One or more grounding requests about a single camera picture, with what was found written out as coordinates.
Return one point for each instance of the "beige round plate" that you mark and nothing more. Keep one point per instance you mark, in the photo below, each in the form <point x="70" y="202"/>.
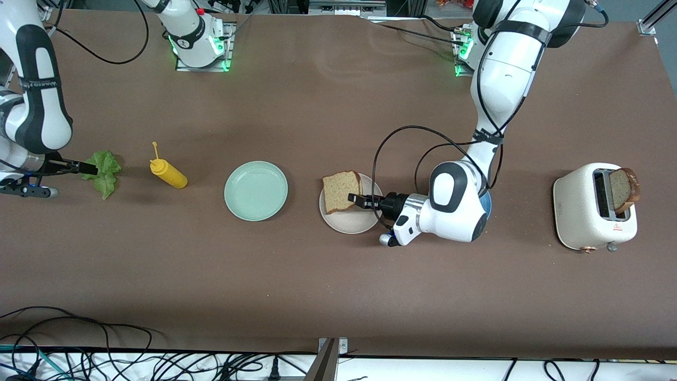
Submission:
<point x="349" y="222"/>

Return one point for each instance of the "green lettuce leaf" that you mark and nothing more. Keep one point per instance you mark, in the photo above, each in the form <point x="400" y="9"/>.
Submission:
<point x="106" y="174"/>

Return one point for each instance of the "mint green round plate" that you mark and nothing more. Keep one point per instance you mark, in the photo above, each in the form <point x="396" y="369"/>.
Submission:
<point x="256" y="190"/>

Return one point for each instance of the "blue round plate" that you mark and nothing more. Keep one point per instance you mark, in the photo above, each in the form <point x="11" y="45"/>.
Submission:
<point x="487" y="203"/>

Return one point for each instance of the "grey equipment box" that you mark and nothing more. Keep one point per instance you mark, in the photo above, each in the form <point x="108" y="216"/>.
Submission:
<point x="344" y="6"/>

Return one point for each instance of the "yellow squeeze mustard bottle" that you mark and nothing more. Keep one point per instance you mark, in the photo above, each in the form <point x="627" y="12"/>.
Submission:
<point x="172" y="177"/>

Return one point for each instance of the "black power plug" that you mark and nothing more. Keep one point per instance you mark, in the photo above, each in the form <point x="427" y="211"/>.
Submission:
<point x="274" y="373"/>

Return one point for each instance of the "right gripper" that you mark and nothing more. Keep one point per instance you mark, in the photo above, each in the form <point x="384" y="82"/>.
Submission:
<point x="57" y="166"/>

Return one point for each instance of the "red packaged items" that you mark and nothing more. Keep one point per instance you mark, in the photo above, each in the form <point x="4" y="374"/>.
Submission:
<point x="455" y="4"/>

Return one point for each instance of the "cream white toaster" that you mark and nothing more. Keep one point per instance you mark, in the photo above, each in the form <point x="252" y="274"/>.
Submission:
<point x="576" y="211"/>

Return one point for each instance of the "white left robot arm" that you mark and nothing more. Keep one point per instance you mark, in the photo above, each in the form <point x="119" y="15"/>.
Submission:
<point x="508" y="79"/>

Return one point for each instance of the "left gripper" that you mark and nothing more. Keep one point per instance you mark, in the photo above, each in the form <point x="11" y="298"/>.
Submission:
<point x="392" y="203"/>

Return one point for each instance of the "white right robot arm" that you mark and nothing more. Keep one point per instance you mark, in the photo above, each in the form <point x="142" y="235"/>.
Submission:
<point x="37" y="79"/>

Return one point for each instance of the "light brown bread slice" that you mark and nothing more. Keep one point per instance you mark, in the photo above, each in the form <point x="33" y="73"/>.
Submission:
<point x="338" y="193"/>

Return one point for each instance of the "metal table edge bracket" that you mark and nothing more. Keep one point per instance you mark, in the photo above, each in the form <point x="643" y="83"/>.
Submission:
<point x="325" y="365"/>

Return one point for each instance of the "aluminium frame corner bracket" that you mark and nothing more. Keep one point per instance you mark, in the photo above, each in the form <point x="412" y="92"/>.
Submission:
<point x="646" y="27"/>

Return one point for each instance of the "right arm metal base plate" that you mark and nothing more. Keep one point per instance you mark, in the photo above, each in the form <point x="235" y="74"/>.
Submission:
<point x="230" y="47"/>

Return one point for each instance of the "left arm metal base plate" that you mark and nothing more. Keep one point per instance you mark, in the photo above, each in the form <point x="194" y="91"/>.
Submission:
<point x="461" y="74"/>

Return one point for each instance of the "dark crust bread slice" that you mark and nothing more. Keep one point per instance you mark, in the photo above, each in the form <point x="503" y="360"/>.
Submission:
<point x="624" y="190"/>

